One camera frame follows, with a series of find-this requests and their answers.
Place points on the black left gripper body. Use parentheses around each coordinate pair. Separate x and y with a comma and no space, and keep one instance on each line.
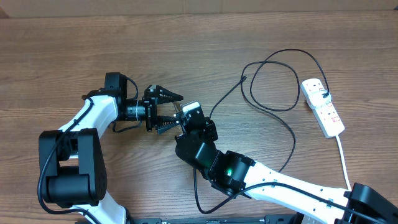
(150,109)

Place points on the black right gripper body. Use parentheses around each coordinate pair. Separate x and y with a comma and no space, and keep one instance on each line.
(211,135)

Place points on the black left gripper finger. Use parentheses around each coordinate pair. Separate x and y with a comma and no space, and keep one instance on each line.
(165,123)
(165,96)

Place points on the black smartphone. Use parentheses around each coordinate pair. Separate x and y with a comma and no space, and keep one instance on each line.
(178,109)

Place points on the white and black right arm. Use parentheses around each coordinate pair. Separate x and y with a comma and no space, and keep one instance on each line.
(235,174)

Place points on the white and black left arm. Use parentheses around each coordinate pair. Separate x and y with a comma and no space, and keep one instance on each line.
(73,176)

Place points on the white power strip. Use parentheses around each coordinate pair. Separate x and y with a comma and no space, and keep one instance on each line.
(323,109)

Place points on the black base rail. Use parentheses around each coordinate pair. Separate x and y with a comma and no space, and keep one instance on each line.
(297,218)

